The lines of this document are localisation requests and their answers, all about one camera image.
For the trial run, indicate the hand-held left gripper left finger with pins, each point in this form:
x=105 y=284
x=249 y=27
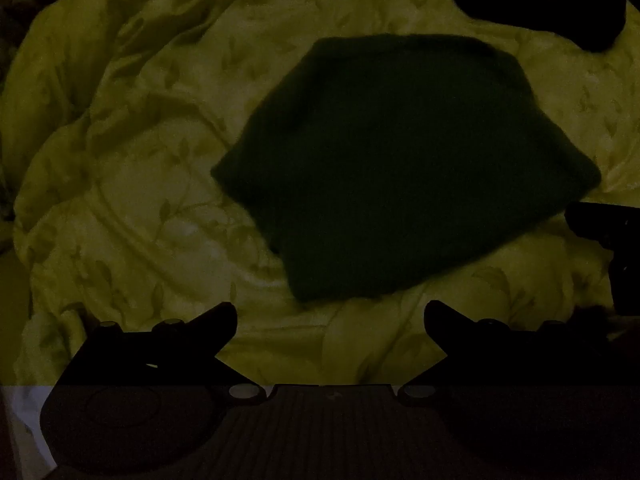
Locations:
x=220 y=321

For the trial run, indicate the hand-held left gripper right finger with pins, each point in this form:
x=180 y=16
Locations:
x=440 y=321

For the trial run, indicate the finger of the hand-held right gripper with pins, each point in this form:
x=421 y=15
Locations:
x=590 y=220

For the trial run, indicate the dark green small garment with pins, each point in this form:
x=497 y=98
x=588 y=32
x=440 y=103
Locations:
x=400 y=170

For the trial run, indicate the yellow-green leaf print blanket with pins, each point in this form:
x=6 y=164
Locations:
x=150 y=185

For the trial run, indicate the white sheet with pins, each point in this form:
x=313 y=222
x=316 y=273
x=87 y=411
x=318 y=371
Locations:
x=22 y=425

